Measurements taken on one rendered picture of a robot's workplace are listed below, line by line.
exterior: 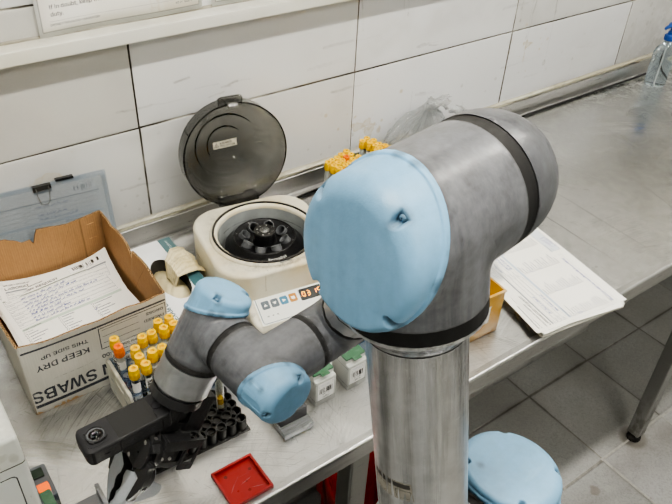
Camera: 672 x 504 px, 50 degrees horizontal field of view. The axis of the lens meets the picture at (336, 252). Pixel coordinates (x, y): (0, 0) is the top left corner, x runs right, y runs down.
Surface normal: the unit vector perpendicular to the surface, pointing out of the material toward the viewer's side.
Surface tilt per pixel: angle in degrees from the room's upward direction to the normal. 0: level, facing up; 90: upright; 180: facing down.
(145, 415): 2
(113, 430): 2
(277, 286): 90
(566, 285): 0
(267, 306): 25
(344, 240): 83
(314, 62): 90
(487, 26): 90
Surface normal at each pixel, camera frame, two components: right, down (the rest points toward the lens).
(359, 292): -0.72, 0.29
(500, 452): 0.12, -0.84
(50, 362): 0.62, 0.52
